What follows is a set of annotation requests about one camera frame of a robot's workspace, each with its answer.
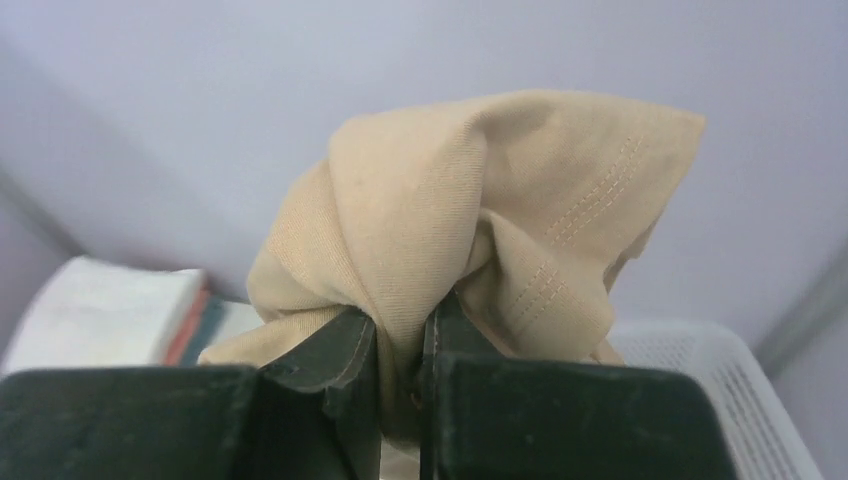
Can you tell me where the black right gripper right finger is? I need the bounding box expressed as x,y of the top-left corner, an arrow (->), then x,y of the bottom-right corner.
419,294 -> 737,480

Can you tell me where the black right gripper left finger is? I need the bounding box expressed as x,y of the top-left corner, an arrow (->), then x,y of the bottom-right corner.
1,309 -> 381,479

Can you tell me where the beige t shirt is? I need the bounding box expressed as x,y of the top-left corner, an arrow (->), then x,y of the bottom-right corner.
199,90 -> 705,479

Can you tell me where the peach folded t shirt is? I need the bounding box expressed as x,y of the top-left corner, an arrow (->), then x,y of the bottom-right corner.
162,288 -> 210,366

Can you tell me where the white plastic laundry basket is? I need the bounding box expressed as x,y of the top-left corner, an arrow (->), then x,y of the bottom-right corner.
608,319 -> 823,480

